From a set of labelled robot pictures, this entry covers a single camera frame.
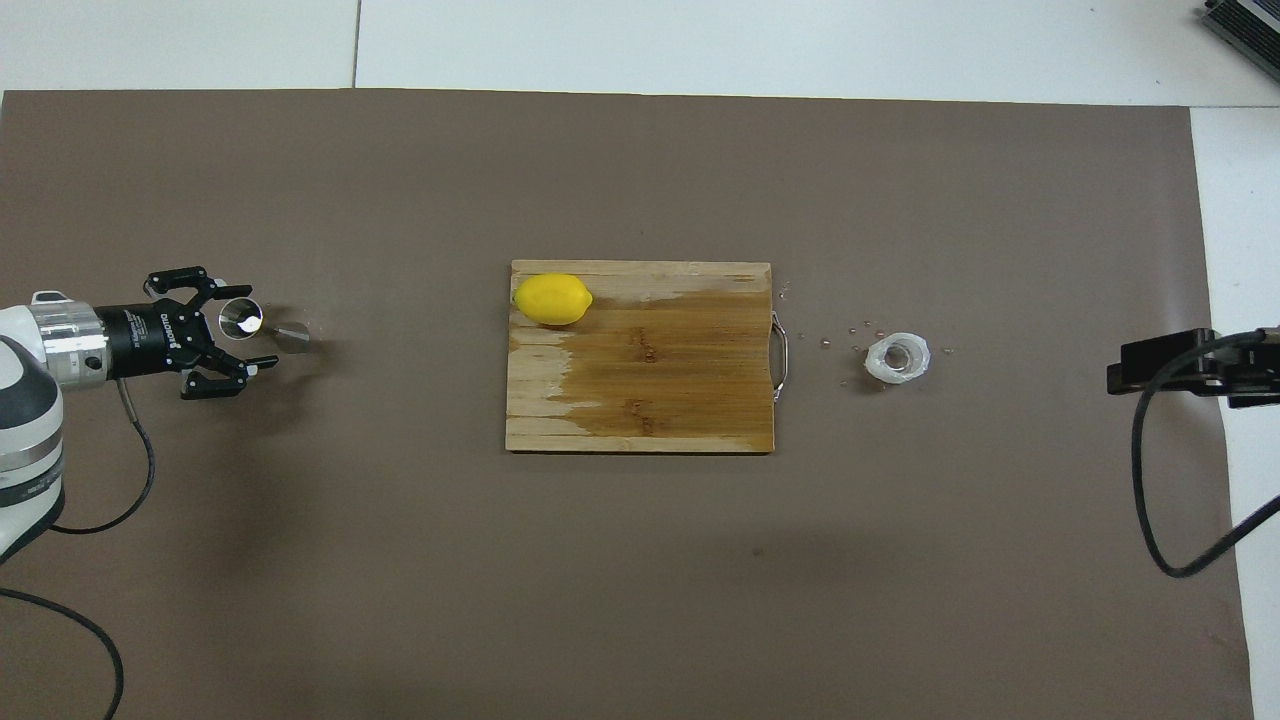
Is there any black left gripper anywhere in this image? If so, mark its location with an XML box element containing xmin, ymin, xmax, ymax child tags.
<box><xmin>95</xmin><ymin>266</ymin><xmax>280</xmax><ymax>402</ymax></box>

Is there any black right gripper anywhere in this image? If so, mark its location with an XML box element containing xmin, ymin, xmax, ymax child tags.
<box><xmin>1106</xmin><ymin>327</ymin><xmax>1280</xmax><ymax>410</ymax></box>

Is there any metal jigger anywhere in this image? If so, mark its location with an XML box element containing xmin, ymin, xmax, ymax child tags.
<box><xmin>218</xmin><ymin>297</ymin><xmax>313</xmax><ymax>357</ymax></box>

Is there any clear plastic cup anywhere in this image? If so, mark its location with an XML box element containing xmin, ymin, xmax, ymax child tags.
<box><xmin>864</xmin><ymin>332</ymin><xmax>931</xmax><ymax>386</ymax></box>

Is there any yellow lemon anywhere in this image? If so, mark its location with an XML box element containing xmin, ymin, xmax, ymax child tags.
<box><xmin>512</xmin><ymin>273</ymin><xmax>594</xmax><ymax>327</ymax></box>

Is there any grey ribbed device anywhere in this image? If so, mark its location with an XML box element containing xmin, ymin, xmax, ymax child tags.
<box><xmin>1200</xmin><ymin>0</ymin><xmax>1280</xmax><ymax>57</ymax></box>

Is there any wooden cutting board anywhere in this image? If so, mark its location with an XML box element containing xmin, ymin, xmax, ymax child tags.
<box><xmin>505</xmin><ymin>260</ymin><xmax>791</xmax><ymax>456</ymax></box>

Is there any brown paper table mat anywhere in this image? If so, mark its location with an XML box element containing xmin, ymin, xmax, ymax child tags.
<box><xmin>0</xmin><ymin>88</ymin><xmax>1256</xmax><ymax>720</ymax></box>

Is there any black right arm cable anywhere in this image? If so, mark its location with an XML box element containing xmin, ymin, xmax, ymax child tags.
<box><xmin>1131</xmin><ymin>330</ymin><xmax>1280</xmax><ymax>580</ymax></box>

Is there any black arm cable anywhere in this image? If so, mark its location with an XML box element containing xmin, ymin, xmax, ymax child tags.
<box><xmin>1131</xmin><ymin>330</ymin><xmax>1280</xmax><ymax>580</ymax></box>
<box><xmin>0</xmin><ymin>380</ymin><xmax>158</xmax><ymax>720</ymax></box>

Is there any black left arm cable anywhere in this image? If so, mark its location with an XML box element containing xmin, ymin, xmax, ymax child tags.
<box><xmin>0</xmin><ymin>380</ymin><xmax>158</xmax><ymax>720</ymax></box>

